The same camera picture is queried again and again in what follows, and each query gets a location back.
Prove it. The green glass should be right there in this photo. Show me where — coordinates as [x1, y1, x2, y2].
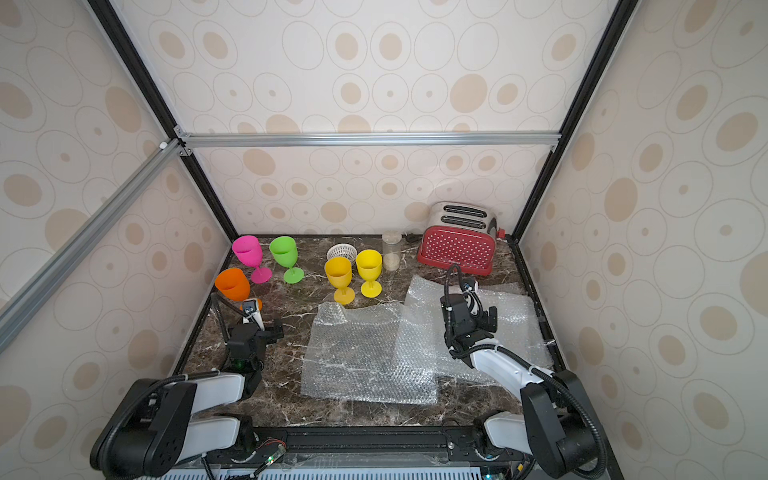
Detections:
[269, 236, 304, 284]

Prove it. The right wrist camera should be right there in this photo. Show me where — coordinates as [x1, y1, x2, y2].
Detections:
[460, 281, 484, 318]

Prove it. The white perforated strainer bowl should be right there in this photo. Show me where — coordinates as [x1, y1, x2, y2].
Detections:
[326, 243, 358, 263]

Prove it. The clear jar with powder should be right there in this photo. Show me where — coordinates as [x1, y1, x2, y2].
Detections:
[382, 231, 403, 271]

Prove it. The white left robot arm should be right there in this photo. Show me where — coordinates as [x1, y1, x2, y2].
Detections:
[89, 319, 284, 479]

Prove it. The left diagonal aluminium frame bar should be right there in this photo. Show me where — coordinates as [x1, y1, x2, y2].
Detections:
[1, 139, 182, 350]

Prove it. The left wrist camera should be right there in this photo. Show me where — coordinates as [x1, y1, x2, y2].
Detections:
[242, 298, 266, 331]

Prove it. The clear bubble wrap sheet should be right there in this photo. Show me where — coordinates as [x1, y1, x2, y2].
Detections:
[397, 275, 553, 385]
[301, 302, 438, 405]

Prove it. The beige glass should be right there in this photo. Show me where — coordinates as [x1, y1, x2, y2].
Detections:
[325, 257, 355, 305]

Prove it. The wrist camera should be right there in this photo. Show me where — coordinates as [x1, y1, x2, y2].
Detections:
[242, 298, 266, 331]
[460, 281, 484, 318]

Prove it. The yellow glass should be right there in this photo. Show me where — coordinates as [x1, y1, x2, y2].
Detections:
[356, 249, 383, 298]

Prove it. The pink plastic wine glass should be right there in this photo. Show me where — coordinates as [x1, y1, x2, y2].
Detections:
[232, 235, 272, 284]

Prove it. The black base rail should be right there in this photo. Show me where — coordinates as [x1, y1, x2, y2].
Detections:
[106, 424, 625, 480]

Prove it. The red polka dot toaster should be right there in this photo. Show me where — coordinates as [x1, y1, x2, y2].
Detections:
[417, 202, 506, 276]

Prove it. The orange glass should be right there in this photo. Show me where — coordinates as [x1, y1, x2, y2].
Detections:
[215, 268, 263, 311]

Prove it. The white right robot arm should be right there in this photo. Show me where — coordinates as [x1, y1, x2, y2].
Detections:
[440, 292, 609, 479]

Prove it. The horizontal aluminium frame bar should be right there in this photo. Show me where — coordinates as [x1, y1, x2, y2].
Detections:
[181, 131, 561, 148]

